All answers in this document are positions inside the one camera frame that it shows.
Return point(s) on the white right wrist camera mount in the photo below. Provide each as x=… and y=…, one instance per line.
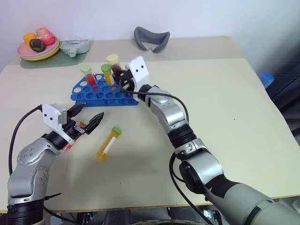
x=140, y=70

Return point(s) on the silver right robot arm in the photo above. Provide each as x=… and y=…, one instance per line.
x=199, y=168

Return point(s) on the blue test tube rack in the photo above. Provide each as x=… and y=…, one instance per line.
x=93, y=102

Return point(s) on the metal table bracket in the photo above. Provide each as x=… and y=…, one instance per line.
x=90, y=218
x=211, y=214

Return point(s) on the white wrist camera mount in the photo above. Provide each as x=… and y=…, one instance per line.
x=50, y=117
x=140, y=70

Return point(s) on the black furniture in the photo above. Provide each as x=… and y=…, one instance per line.
x=289, y=93

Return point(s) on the grey foam face pad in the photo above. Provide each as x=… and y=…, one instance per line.
x=150, y=41

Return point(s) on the black zip tie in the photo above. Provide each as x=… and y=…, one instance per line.
x=54, y=196

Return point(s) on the blue bottle cap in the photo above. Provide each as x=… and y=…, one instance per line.
x=266, y=79

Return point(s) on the pink toy food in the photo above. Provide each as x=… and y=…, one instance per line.
x=45, y=36

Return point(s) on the green table mat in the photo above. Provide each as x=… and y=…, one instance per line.
x=63, y=61

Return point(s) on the stack of coloured plates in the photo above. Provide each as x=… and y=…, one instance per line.
x=52, y=52

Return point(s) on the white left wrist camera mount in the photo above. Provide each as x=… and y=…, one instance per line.
x=50, y=117

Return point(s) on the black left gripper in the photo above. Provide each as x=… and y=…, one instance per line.
x=73, y=130

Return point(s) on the yellow tube green cap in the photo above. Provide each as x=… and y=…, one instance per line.
x=108, y=144
x=108, y=77

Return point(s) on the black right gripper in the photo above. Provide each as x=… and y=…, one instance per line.
x=127, y=80

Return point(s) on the dark red tube cream cap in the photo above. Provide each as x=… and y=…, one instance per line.
x=113, y=59

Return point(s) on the orange toy food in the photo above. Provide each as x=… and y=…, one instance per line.
x=29, y=37

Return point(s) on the pink plate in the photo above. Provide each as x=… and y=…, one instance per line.
x=24, y=50

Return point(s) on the red tube green cap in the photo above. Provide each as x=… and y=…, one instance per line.
x=90, y=78
x=83, y=122

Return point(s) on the dark brown toy food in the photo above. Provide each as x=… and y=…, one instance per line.
x=37, y=45

